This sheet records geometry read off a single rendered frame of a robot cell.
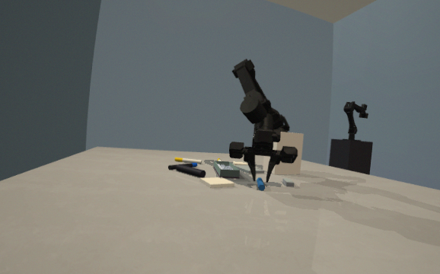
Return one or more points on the keyboard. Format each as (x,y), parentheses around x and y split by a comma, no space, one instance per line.
(226,169)

